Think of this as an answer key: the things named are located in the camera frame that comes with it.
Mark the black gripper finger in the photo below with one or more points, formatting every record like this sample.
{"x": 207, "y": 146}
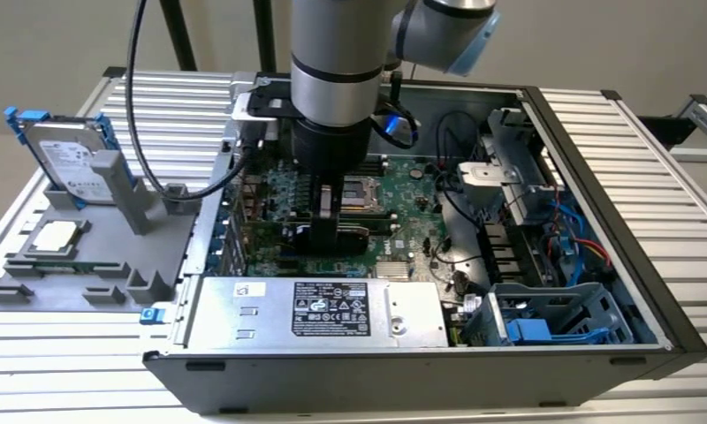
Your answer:
{"x": 324, "y": 234}

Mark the green graphics card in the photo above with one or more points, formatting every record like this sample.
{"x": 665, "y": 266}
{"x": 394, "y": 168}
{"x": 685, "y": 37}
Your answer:
{"x": 350, "y": 240}

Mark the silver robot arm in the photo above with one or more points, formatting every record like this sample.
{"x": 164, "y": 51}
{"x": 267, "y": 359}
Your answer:
{"x": 336, "y": 88}

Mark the CPU socket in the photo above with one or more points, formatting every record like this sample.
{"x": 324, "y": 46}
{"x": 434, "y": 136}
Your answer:
{"x": 362, "y": 194}

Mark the silver finned heatsink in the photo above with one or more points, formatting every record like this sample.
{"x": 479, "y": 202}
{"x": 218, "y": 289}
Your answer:
{"x": 394, "y": 270}

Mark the green motherboard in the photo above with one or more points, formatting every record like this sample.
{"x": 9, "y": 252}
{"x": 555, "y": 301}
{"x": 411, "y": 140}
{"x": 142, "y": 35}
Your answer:
{"x": 413, "y": 212}

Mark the round coin cell battery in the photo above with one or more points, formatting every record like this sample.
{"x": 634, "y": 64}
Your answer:
{"x": 417, "y": 171}

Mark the silver power supply unit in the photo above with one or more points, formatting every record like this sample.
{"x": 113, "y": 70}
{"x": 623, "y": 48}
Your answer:
{"x": 271, "y": 318}

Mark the black stand pole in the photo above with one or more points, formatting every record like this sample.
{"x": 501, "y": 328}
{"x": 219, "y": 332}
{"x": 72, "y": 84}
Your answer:
{"x": 266, "y": 35}
{"x": 179, "y": 35}

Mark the metal drive cage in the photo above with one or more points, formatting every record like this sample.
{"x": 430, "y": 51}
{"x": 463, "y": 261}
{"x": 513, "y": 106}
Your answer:
{"x": 489, "y": 174}

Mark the blue case latch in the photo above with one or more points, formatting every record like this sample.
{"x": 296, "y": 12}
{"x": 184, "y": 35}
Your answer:
{"x": 151, "y": 316}

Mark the open grey PC case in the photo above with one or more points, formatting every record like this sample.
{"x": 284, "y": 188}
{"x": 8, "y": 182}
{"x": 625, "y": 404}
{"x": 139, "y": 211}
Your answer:
{"x": 389, "y": 384}

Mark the grey parts rack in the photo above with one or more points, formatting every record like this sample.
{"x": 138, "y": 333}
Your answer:
{"x": 103, "y": 247}

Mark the green RAM stick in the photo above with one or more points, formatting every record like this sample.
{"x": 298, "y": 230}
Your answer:
{"x": 64, "y": 265}

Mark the hard disk in blue carrier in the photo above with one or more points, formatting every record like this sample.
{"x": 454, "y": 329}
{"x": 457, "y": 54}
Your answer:
{"x": 64, "y": 163}

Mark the silver CPU chip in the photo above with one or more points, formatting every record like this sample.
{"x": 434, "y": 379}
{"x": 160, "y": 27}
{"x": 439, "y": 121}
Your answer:
{"x": 56, "y": 238}

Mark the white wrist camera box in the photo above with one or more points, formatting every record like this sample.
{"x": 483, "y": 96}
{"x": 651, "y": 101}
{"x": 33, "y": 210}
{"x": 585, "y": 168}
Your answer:
{"x": 266, "y": 110}

